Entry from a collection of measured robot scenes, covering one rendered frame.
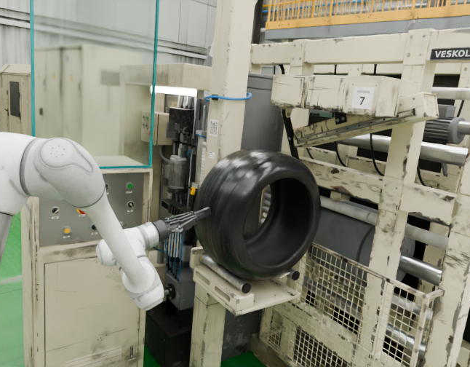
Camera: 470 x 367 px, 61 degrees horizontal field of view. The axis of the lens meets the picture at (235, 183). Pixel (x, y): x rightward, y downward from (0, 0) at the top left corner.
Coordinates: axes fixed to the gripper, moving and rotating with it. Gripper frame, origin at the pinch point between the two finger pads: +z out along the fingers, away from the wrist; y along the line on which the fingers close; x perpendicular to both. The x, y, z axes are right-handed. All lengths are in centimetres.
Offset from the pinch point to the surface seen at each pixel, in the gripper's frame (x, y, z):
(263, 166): -13.8, -9.1, 25.4
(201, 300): 62, 31, 7
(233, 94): -38, 26, 39
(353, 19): -57, 359, 534
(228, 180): -10.5, -3.0, 12.3
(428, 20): -41, 234, 551
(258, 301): 45.8, -7.8, 15.8
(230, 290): 36.5, -4.1, 4.7
